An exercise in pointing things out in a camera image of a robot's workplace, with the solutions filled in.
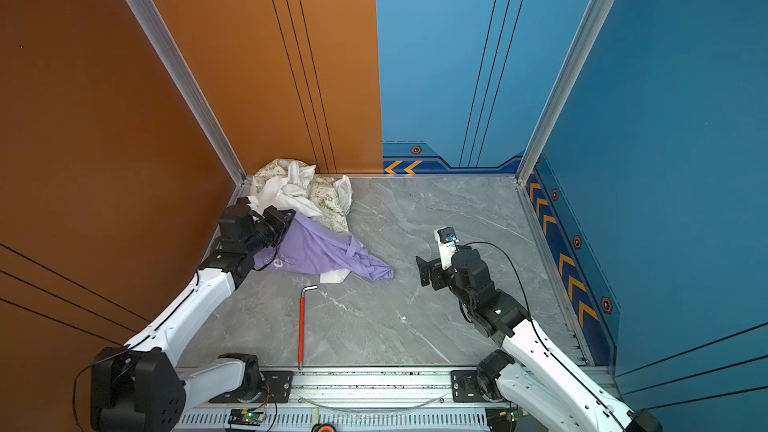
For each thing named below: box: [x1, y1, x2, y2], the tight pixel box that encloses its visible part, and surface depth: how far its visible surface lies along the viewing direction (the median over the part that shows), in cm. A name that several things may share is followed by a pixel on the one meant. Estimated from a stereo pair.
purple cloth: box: [254, 212, 395, 281], surface depth 91 cm
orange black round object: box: [311, 423, 337, 432], surface depth 67 cm
